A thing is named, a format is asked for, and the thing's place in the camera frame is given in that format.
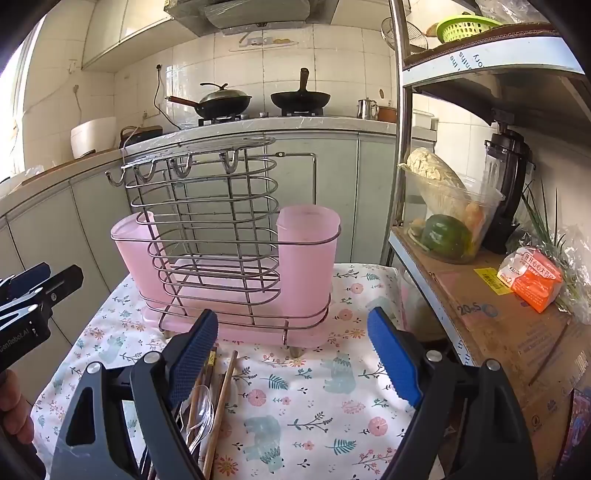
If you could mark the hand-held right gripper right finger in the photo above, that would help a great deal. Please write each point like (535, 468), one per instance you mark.
(392, 355)

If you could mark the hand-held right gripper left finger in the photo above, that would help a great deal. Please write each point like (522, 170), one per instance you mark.
(194, 355)

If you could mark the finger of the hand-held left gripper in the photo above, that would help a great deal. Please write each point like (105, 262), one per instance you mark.
(27, 279)
(60, 281)

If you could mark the dark wooden chopstick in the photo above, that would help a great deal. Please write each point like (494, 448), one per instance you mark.
(211, 364)

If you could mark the clear plastic spoon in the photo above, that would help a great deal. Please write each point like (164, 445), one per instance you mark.
(203, 410)

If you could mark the pink plastic cup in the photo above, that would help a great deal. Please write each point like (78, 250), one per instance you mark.
(307, 267)
(131, 258)

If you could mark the person's left hand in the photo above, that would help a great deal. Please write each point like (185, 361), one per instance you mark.
(14, 406)

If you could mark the pink plastic drip tray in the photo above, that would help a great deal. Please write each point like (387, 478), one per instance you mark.
(249, 333)

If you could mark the floral printed tablecloth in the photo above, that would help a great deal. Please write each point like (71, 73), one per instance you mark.
(300, 406)

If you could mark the green bell pepper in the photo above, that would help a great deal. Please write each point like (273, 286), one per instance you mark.
(445, 235)

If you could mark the white rice cooker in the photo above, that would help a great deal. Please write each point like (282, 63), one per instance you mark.
(92, 136)

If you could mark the orange food packet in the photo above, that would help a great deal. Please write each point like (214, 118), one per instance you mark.
(535, 286)

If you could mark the orange carrot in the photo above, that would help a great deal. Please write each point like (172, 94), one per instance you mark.
(475, 217)

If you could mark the brown countertop appliance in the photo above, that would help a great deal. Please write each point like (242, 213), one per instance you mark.
(143, 134)

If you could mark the kitchen counter cabinet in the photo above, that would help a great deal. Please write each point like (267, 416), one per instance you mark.
(341, 184)

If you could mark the clear plastic container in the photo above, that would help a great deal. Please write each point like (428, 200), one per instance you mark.
(485, 198)

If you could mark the napa cabbage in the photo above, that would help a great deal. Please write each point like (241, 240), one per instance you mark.
(431, 168)

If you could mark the green scallion leaves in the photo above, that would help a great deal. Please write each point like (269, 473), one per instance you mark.
(538, 217)

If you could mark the black blender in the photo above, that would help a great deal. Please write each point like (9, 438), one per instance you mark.
(510, 184)

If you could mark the metal shelf rack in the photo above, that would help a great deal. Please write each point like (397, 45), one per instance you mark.
(401, 138)

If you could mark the white lidded container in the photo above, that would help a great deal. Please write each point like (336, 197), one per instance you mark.
(422, 122)

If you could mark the brown cooking pot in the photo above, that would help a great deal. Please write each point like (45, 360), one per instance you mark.
(388, 114)

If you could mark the stainless steel kettle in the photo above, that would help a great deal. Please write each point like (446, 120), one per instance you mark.
(367, 110)

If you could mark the gas stove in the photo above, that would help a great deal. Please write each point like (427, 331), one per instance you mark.
(258, 117)

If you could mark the glass wok lid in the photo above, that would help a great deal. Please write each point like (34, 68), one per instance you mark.
(226, 96)

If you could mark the hanging metal strainer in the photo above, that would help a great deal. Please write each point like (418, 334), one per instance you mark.
(390, 34)

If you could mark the range hood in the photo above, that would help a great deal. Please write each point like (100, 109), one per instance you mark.
(258, 16)

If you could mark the green plastic basket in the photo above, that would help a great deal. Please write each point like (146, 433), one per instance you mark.
(461, 30)

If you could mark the wall socket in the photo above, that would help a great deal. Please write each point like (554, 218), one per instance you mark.
(72, 67)

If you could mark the wall cabinet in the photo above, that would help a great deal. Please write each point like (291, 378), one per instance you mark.
(129, 32)

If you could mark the clear wall shelf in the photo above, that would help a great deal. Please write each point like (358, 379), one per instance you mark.
(263, 42)

